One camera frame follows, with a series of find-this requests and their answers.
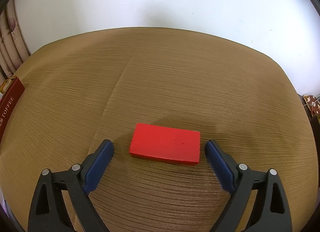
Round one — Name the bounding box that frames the beige floral curtain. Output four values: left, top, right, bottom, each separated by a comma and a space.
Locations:
0, 4, 32, 82

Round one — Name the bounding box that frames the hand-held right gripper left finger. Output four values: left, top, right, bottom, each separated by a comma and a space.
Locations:
28, 139, 115, 232

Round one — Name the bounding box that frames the red box with gold lining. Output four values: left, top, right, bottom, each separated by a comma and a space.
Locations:
0, 77, 25, 145

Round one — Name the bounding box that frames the red rectangular block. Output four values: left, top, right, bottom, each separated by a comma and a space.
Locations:
128, 123, 201, 166

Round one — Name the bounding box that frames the brown floral cushion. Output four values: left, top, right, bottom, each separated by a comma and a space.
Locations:
303, 94, 320, 115

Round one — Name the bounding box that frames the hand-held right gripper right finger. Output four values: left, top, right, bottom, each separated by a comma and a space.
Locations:
204, 140, 293, 232

